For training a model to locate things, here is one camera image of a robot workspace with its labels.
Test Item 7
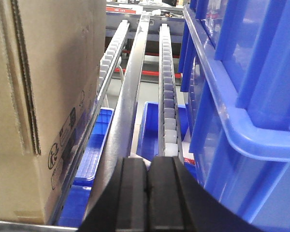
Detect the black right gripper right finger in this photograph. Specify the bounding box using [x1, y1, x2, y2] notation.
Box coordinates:
[148, 156, 260, 232]

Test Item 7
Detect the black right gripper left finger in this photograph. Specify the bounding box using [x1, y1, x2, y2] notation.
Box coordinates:
[78, 158, 147, 232]

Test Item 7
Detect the brown cardboard box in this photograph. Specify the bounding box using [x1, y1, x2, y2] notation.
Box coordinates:
[0, 0, 106, 224]

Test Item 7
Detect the blue bin lower left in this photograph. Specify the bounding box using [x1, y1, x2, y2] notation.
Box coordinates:
[57, 107, 114, 228]

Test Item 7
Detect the blue bin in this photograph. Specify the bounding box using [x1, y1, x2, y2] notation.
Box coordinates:
[136, 101, 196, 179]
[57, 107, 114, 228]

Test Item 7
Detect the right white roller track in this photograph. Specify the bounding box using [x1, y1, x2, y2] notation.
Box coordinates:
[158, 24, 184, 163]

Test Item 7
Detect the white roller track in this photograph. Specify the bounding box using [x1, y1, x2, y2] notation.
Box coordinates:
[50, 20, 129, 227]
[158, 24, 184, 163]

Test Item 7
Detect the blue bin lower middle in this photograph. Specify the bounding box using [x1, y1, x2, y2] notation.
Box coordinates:
[136, 101, 196, 179]

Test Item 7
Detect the left white roller track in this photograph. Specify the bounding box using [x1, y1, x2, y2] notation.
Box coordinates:
[50, 20, 129, 227]

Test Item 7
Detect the large blue plastic crate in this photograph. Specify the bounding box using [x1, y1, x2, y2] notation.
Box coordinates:
[179, 0, 290, 232]

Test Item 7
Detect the silver metal guide rail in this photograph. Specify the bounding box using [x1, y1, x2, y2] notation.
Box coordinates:
[84, 28, 147, 217]

